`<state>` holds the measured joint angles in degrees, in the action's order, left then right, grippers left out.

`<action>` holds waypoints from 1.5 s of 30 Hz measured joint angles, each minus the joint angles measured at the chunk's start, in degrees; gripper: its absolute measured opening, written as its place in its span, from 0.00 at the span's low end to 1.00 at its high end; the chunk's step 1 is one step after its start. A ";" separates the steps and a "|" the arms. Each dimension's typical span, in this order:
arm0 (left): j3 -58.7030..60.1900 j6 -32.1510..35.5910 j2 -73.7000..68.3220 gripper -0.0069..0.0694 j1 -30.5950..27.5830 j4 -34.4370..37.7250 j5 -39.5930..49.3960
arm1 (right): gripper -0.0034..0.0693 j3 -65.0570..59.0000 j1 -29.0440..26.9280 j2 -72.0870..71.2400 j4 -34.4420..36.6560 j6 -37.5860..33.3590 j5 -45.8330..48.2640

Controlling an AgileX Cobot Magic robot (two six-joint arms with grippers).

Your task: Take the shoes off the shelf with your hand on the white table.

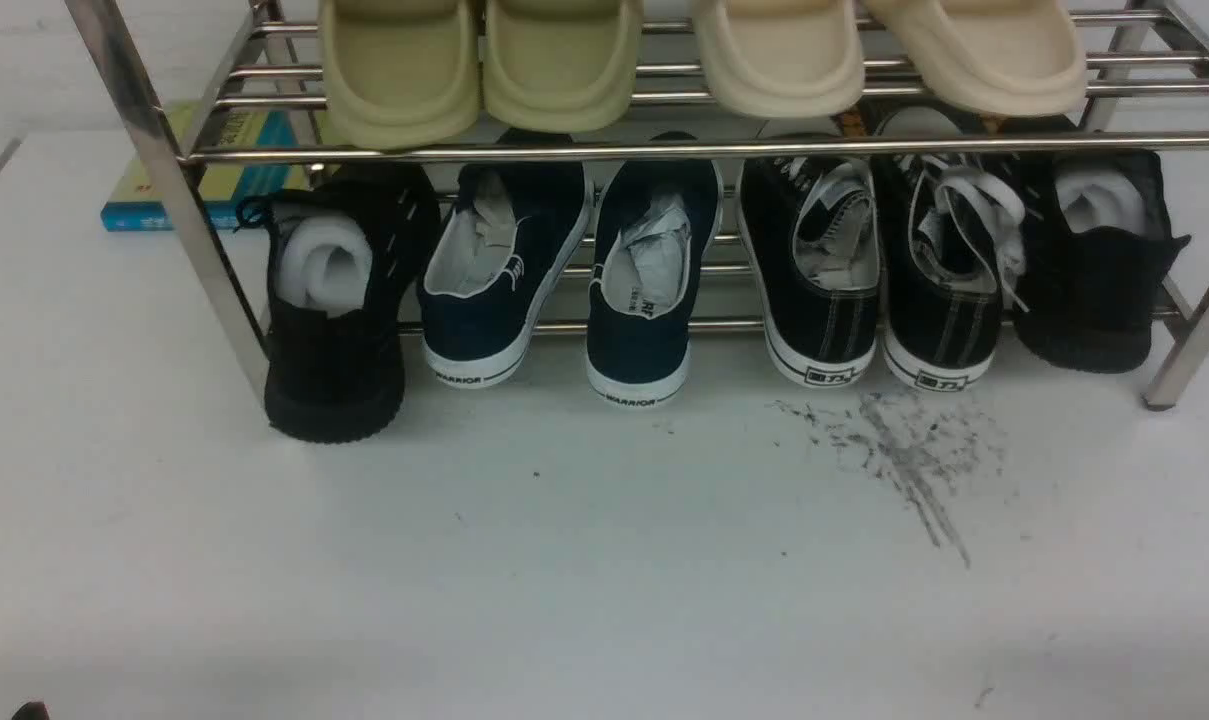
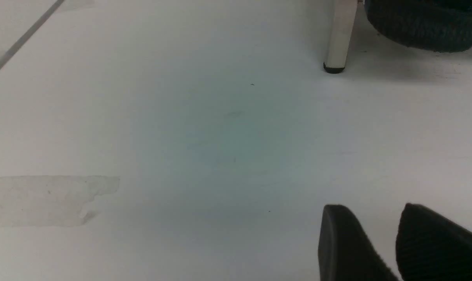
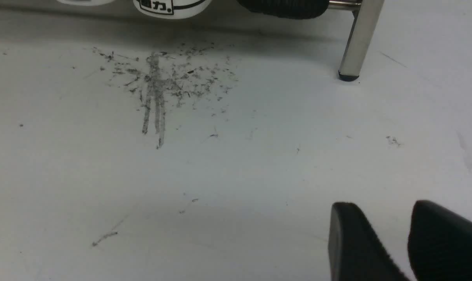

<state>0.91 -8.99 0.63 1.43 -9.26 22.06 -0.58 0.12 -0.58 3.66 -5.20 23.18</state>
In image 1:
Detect black knit left shoe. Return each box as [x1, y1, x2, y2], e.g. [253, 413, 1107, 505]
[235, 163, 441, 445]

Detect navy canvas shoe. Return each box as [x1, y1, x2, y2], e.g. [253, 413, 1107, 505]
[417, 159, 594, 389]
[585, 158, 724, 410]

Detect cream left slipper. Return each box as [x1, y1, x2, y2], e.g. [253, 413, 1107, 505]
[690, 1, 866, 120]

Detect stainless steel shoe rack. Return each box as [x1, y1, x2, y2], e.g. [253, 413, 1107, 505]
[66, 1, 1209, 391]

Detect black knit right shoe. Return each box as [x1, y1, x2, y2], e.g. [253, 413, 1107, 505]
[1012, 149, 1188, 374]

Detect cream right slipper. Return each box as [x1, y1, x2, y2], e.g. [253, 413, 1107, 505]
[864, 1, 1089, 117]

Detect black laced sneaker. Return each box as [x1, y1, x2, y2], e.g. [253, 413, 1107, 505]
[870, 151, 1028, 393]
[736, 155, 884, 389]

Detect navy canvas left shoe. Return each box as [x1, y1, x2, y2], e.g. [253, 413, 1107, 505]
[417, 159, 594, 389]

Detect cream slipper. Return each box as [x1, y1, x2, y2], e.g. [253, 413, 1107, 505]
[864, 1, 1089, 117]
[690, 1, 866, 120]

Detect blue yellow book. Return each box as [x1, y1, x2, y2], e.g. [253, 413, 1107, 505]
[98, 110, 310, 232]

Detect navy canvas right shoe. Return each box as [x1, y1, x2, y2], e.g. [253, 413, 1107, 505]
[585, 158, 724, 410]

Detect black knit shoe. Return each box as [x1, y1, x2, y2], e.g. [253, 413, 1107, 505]
[1012, 149, 1188, 374]
[235, 163, 441, 445]

